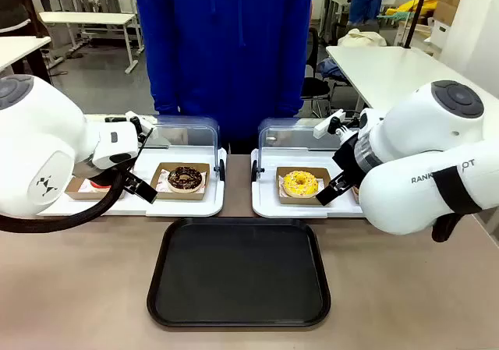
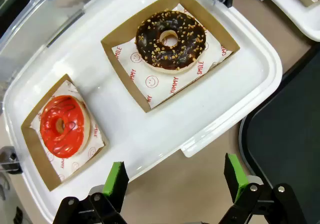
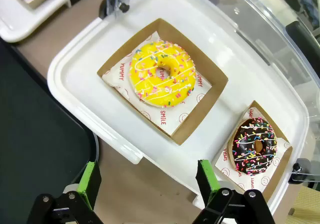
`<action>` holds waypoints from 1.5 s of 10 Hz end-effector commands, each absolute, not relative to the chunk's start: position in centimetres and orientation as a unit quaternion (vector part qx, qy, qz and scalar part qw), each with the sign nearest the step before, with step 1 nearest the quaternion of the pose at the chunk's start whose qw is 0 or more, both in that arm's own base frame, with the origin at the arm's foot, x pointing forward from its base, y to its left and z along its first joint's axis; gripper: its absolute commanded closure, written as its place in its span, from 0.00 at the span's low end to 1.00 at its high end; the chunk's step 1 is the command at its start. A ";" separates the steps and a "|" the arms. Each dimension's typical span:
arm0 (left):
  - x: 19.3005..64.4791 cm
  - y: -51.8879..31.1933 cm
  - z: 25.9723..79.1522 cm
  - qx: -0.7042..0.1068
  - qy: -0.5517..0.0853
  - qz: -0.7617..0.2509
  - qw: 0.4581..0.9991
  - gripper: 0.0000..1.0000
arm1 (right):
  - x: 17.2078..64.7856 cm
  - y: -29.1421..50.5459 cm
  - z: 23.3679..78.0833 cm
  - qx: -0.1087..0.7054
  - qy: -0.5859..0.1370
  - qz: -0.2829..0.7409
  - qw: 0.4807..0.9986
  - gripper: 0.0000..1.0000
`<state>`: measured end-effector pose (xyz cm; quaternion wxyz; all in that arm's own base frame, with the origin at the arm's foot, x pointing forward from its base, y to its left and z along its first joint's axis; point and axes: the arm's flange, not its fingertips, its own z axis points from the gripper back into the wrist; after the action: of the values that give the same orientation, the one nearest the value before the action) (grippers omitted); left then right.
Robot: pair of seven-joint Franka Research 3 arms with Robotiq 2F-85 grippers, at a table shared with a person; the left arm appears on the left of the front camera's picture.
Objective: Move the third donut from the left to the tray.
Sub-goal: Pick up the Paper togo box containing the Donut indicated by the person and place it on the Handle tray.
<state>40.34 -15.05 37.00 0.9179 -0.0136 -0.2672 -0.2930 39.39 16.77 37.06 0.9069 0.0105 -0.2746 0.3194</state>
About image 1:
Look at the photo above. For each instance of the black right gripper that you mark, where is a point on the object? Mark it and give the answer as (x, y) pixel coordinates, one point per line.
(351, 159)

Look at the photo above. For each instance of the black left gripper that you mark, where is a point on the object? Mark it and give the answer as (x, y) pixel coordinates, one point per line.
(113, 172)

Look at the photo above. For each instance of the white printed paper liner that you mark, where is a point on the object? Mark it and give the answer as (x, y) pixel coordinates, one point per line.
(320, 182)
(161, 185)

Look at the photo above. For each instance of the yellow sprinkled donut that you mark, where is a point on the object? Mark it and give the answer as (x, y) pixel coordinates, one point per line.
(300, 184)

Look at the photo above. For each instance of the brown cardboard donut box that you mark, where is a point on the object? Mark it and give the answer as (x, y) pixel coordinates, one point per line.
(300, 201)
(355, 194)
(181, 197)

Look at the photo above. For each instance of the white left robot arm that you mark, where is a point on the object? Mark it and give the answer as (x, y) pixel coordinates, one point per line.
(39, 151)

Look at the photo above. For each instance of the person's left forearm blue sleeve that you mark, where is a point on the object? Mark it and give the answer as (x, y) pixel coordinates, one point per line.
(290, 89)

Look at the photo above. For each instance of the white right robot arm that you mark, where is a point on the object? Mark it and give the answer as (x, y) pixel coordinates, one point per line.
(409, 139)

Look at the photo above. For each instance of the person's right forearm blue sleeve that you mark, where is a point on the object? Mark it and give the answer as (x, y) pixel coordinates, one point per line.
(163, 89)

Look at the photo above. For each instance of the red glazed donut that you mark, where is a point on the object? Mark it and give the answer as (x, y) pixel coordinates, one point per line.
(99, 186)

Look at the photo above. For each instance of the chocolate glazed donut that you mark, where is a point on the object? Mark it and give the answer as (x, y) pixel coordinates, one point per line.
(185, 180)

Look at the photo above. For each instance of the pink donut in box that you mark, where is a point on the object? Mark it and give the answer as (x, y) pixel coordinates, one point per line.
(78, 194)

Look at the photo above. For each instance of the black serving tray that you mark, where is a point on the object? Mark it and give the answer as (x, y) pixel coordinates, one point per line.
(238, 272)

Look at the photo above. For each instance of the white display case base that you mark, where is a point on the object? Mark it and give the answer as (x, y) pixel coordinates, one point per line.
(187, 207)

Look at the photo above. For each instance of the right white display case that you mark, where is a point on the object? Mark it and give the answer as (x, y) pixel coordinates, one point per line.
(265, 206)

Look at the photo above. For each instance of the clear display case lid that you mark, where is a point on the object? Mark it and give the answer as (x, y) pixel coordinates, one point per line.
(195, 128)
(280, 129)

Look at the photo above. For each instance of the black office chair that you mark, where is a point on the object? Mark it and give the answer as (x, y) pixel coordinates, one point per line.
(313, 87)

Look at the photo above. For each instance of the blue cloth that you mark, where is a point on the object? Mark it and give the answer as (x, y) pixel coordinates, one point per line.
(329, 69)

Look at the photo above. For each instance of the large white table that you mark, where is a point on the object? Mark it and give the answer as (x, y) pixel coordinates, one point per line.
(390, 69)

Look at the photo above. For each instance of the cream cloth bag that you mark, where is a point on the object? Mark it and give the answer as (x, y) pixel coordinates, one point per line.
(362, 38)

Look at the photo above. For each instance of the person in blue hoodie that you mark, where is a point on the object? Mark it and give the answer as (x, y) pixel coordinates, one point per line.
(226, 54)

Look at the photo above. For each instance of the white bench table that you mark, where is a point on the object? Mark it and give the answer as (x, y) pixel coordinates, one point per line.
(85, 18)

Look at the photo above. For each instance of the white table with black leg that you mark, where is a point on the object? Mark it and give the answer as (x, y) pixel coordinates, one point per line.
(19, 50)

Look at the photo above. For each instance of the white storage box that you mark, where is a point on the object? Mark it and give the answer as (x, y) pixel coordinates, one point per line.
(438, 36)

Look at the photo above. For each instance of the black stand pole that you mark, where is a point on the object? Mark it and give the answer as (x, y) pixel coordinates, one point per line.
(414, 18)

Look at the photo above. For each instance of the bystander in blue jeans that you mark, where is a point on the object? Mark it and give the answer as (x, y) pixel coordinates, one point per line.
(364, 3)

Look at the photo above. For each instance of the yellow bundle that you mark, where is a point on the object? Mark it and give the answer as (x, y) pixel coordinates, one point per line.
(423, 7)

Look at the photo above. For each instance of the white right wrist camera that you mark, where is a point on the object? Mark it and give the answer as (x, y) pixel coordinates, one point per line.
(327, 126)

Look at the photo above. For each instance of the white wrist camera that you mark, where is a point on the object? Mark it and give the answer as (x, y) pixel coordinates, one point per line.
(147, 122)
(327, 126)

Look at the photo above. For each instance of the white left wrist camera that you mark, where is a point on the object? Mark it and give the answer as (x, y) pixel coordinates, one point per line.
(147, 122)

